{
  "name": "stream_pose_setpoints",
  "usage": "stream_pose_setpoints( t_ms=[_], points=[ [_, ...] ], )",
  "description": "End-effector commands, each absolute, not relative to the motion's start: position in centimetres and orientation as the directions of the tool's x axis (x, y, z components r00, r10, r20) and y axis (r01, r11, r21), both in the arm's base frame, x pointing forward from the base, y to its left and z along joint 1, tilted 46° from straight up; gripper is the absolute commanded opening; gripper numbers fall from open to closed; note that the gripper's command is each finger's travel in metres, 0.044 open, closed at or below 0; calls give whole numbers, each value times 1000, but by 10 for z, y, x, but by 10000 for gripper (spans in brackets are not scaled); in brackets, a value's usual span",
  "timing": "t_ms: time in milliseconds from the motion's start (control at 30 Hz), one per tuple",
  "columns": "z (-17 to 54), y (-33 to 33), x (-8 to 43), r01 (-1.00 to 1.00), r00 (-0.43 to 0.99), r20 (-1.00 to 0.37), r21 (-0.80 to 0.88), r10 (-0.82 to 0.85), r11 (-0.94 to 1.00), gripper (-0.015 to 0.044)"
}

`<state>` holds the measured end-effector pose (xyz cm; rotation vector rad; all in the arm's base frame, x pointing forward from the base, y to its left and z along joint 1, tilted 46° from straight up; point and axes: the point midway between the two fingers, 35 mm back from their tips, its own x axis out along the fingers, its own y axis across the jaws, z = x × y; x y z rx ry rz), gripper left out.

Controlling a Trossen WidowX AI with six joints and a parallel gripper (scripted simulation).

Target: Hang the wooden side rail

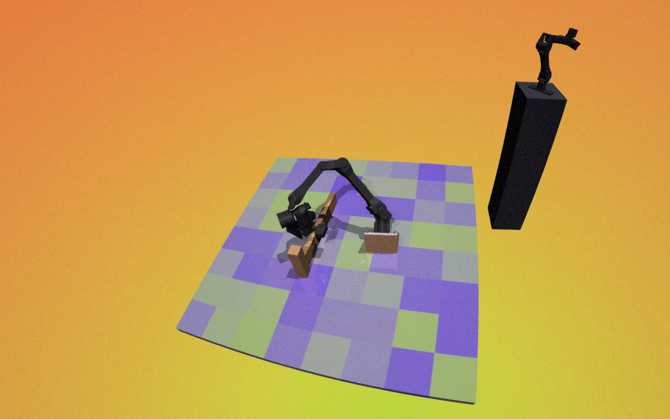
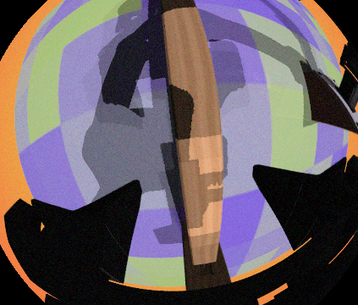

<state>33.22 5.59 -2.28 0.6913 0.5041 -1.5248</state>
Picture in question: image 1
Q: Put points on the wooden post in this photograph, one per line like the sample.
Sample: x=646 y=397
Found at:
x=299 y=261

